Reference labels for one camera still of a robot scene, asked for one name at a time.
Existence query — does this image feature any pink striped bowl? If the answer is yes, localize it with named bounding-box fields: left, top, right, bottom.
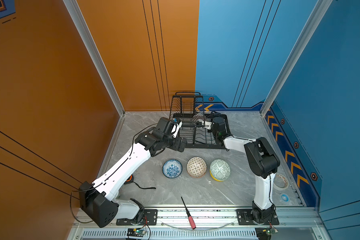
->
left=192, top=113, right=206, bottom=122

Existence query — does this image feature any red handled screwdriver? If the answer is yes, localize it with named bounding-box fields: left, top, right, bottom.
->
left=181, top=197, right=197, bottom=230

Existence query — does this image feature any white tape roll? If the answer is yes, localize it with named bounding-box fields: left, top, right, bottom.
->
left=274, top=173, right=290, bottom=191

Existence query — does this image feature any yellow bowl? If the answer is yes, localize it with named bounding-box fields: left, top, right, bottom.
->
left=210, top=171, right=229, bottom=182

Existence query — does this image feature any aluminium front rail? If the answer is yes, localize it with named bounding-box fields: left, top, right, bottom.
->
left=68, top=205, right=331, bottom=240

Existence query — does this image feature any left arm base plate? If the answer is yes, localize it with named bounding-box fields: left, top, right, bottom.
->
left=116, top=209, right=158, bottom=226

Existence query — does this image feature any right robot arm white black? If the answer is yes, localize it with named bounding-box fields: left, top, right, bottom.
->
left=211, top=117, right=280, bottom=225

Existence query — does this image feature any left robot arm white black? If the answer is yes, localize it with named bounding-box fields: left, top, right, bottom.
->
left=78, top=131, right=187, bottom=228

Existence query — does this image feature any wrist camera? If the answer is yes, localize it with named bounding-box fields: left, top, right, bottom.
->
left=197, top=121, right=212, bottom=130
left=155, top=117, right=183, bottom=138

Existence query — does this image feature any right circuit board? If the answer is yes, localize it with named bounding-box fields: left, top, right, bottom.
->
left=255, top=228, right=279, bottom=240

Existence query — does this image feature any black wire dish rack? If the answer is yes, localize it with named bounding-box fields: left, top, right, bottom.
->
left=170, top=92, right=231, bottom=149

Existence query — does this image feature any brown dotted bowl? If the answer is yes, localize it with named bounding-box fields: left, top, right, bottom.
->
left=187, top=157, right=207, bottom=178

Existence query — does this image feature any small blue tape roll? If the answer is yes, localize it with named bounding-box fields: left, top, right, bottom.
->
left=280, top=194, right=290, bottom=202

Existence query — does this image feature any left green circuit board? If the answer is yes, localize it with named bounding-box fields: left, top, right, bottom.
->
left=126, top=228, right=148, bottom=240

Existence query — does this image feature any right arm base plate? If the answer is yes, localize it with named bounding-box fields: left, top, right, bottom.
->
left=236, top=209, right=280, bottom=226

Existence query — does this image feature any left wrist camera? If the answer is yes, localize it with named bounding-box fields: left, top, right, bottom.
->
left=155, top=117, right=183, bottom=138

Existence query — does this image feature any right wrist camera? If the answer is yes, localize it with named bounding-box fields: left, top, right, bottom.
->
left=197, top=121, right=212, bottom=130

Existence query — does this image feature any blue floral bowl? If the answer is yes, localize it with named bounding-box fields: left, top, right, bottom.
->
left=162, top=159, right=183, bottom=179

